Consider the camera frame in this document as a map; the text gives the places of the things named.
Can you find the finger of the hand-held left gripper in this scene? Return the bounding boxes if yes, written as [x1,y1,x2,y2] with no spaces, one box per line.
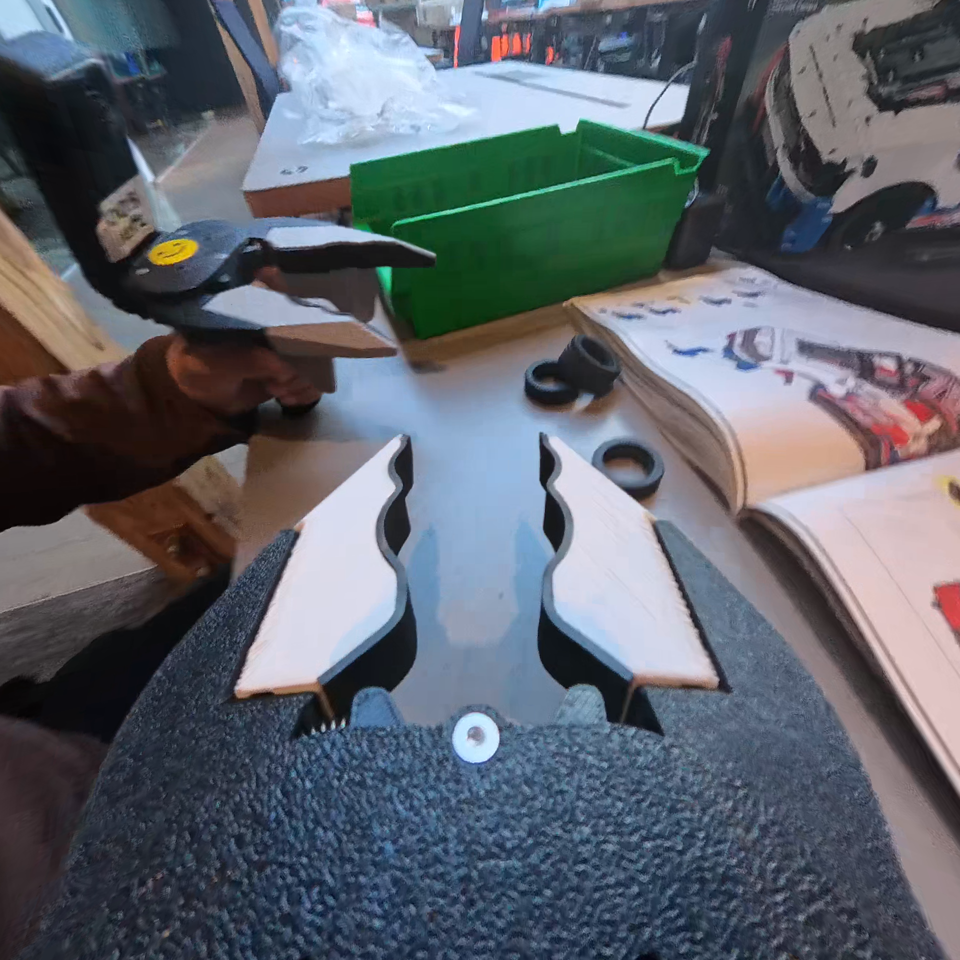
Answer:
[202,283,399,361]
[261,225,438,275]

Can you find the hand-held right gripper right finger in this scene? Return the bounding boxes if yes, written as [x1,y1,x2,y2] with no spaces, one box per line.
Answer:
[538,433,721,725]

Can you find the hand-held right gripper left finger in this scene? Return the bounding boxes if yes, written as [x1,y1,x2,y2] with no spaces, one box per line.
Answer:
[234,433,419,725]

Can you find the green box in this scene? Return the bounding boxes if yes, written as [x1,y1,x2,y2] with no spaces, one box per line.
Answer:
[350,120,710,340]

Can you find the black rubber tyre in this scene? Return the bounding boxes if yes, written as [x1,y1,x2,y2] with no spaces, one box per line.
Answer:
[523,360,580,408]
[562,335,622,399]
[592,438,666,500]

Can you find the person's left forearm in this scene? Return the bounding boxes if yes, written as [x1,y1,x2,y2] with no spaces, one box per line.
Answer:
[0,337,260,530]

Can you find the grey desk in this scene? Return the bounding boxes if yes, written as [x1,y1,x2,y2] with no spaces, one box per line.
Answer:
[225,258,960,954]

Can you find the person's left hand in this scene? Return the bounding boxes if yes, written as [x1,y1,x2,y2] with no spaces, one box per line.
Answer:
[166,333,339,421]

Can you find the clear plastic bag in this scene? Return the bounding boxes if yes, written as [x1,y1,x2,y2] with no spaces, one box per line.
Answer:
[273,3,475,147]

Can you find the open instruction booklet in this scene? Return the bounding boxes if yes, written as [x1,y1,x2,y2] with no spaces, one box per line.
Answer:
[564,262,960,796]

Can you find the black power adapter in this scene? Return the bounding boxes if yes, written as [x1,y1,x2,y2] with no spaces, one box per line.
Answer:
[666,191,727,271]

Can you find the black toy car box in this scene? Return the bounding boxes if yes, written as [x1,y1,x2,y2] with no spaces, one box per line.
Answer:
[686,0,960,331]

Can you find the thin black cable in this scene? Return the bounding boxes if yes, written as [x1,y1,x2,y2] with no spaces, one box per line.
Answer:
[643,60,699,140]

